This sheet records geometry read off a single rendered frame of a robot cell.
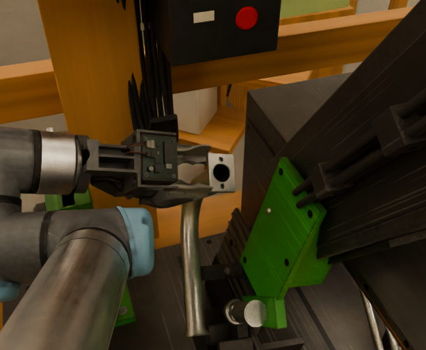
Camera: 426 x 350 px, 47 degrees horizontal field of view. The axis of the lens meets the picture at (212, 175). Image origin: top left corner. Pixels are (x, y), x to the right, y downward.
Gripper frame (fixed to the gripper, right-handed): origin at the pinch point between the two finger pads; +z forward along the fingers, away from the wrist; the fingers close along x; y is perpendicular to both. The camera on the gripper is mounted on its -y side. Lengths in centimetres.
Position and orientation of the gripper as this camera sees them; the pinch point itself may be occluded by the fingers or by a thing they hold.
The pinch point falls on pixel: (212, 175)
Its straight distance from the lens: 69.7
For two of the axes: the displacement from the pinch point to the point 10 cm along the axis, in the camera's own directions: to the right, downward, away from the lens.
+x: -0.5, -9.8, 1.9
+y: 4.6, -2.0, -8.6
